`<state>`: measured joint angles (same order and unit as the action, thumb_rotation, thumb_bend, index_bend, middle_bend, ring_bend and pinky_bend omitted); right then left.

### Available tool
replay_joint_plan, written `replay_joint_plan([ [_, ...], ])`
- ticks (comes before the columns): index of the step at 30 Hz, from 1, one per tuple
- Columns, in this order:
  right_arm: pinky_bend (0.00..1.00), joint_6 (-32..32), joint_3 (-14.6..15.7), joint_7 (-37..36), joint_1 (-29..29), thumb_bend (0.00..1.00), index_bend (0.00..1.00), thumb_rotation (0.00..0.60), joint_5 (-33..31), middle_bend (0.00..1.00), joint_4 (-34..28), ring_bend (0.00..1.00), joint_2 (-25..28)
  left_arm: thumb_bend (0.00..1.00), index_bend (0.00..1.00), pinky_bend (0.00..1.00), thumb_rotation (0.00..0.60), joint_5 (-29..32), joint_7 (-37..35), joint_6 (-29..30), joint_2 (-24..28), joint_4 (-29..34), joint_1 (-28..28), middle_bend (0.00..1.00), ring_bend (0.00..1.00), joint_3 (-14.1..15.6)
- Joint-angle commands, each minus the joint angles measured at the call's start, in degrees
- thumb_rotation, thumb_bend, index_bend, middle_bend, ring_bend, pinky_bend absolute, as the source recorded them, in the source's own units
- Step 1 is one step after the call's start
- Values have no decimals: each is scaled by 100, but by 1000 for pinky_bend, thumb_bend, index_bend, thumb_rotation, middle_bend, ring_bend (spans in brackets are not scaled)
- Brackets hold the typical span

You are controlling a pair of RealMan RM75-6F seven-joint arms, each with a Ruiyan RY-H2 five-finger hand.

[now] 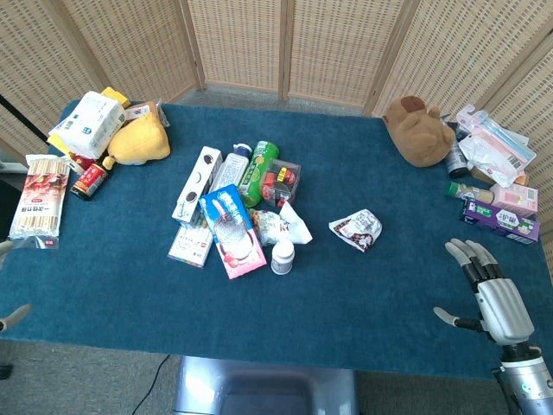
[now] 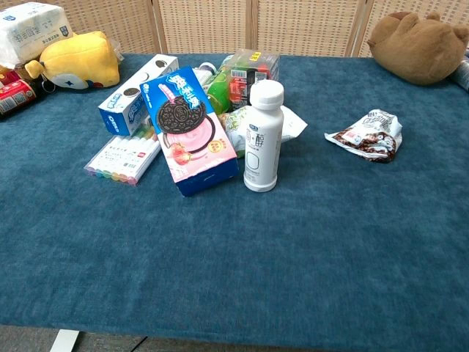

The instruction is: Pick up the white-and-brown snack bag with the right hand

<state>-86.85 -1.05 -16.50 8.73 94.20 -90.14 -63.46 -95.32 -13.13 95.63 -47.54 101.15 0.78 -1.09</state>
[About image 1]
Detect crumpled snack wrapper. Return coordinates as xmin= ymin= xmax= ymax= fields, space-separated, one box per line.
xmin=328 ymin=208 xmax=384 ymax=253

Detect white tissue pack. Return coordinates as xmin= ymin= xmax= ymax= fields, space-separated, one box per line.
xmin=48 ymin=90 xmax=127 ymax=161

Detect disposable chopsticks pack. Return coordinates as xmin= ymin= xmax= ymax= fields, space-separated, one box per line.
xmin=8 ymin=153 xmax=72 ymax=251

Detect yellow plush toy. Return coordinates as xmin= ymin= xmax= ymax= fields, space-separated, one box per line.
xmin=106 ymin=112 xmax=172 ymax=167

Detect white plastic bag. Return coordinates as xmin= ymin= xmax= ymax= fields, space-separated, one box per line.
xmin=459 ymin=134 xmax=526 ymax=188

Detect red packet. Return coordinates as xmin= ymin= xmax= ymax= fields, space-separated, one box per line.
xmin=67 ymin=152 xmax=96 ymax=176

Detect small brown box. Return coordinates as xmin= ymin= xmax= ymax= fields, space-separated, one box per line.
xmin=469 ymin=165 xmax=529 ymax=188

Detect dark can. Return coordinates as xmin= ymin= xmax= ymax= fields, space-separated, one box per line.
xmin=446 ymin=137 xmax=471 ymax=180

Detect green cap spice bottle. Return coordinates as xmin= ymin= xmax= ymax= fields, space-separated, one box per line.
xmin=444 ymin=180 xmax=495 ymax=205

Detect purple box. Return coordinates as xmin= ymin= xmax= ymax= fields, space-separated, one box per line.
xmin=462 ymin=197 xmax=542 ymax=247

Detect blue carpet table mat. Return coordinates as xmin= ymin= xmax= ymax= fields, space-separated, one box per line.
xmin=0 ymin=100 xmax=553 ymax=381

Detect white crumpled wrapper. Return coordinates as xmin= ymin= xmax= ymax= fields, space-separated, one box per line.
xmin=277 ymin=201 xmax=314 ymax=246

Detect green chips can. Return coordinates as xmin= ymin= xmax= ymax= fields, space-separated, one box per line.
xmin=238 ymin=140 xmax=282 ymax=209

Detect blue pink carton box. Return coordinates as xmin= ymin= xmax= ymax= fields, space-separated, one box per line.
xmin=199 ymin=183 xmax=268 ymax=281

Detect colourful snack bag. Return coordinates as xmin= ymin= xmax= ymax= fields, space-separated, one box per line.
xmin=247 ymin=207 xmax=289 ymax=248

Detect white bottle blue cap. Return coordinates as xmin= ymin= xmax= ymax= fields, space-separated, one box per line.
xmin=209 ymin=143 xmax=253 ymax=196

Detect black cable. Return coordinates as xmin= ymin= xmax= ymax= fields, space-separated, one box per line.
xmin=128 ymin=354 xmax=171 ymax=415

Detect brown capybara plush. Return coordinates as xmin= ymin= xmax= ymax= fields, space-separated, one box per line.
xmin=383 ymin=95 xmax=456 ymax=169

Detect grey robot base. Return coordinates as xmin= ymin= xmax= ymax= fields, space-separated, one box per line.
xmin=171 ymin=355 xmax=360 ymax=415

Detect clear box red items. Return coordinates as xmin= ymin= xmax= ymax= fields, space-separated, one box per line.
xmin=259 ymin=158 xmax=302 ymax=208

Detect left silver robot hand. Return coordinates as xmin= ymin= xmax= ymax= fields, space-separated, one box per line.
xmin=0 ymin=239 xmax=34 ymax=334

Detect brown cardboard package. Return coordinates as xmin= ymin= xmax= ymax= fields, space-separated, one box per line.
xmin=124 ymin=100 xmax=168 ymax=129

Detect dark soy sauce bottle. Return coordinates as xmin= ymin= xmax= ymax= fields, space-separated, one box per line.
xmin=69 ymin=155 xmax=118 ymax=202

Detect woven folding screen panel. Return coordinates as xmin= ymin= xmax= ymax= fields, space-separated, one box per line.
xmin=185 ymin=0 xmax=289 ymax=101
xmin=486 ymin=55 xmax=553 ymax=278
xmin=0 ymin=0 xmax=111 ymax=161
xmin=55 ymin=0 xmax=207 ymax=107
xmin=370 ymin=0 xmax=553 ymax=131
xmin=279 ymin=0 xmax=423 ymax=114

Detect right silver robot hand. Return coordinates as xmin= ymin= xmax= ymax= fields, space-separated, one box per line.
xmin=433 ymin=238 xmax=537 ymax=347

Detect white box red mark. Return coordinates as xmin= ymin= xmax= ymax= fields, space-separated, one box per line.
xmin=167 ymin=214 xmax=215 ymax=270

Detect pink toothbrush pack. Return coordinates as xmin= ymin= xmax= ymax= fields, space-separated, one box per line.
xmin=456 ymin=105 xmax=537 ymax=175

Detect yellow box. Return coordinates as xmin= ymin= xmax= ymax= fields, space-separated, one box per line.
xmin=100 ymin=86 xmax=131 ymax=109

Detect white pill bottle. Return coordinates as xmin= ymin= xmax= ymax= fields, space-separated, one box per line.
xmin=270 ymin=239 xmax=296 ymax=277

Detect flat yellow packet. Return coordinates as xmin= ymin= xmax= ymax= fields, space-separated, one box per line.
xmin=46 ymin=132 xmax=73 ymax=157

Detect white cookie box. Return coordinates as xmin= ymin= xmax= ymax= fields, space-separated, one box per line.
xmin=171 ymin=145 xmax=225 ymax=226

